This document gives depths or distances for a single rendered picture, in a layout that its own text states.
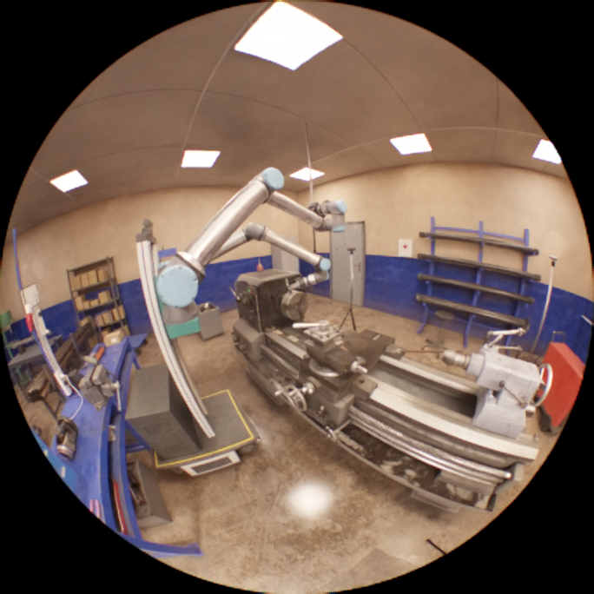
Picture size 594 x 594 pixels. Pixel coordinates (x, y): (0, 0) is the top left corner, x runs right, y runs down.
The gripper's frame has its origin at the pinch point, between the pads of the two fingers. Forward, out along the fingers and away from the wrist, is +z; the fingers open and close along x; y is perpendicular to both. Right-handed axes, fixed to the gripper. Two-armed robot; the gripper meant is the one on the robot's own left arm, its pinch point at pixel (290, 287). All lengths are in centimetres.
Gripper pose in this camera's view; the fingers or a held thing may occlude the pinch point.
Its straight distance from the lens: 154.2
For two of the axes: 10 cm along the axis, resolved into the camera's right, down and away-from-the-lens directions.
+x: 0.8, 4.6, -8.8
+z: -9.3, 3.4, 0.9
